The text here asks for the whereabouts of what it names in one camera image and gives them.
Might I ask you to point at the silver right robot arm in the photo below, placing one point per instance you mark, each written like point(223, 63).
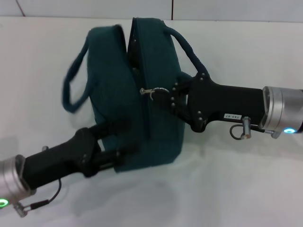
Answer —
point(284, 111)

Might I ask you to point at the dark teal fabric lunch bag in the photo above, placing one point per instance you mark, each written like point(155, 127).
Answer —
point(156, 71)

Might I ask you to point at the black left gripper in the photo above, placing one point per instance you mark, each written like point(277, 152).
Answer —
point(59, 158)

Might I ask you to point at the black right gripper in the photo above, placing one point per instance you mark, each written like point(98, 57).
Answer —
point(225, 104)

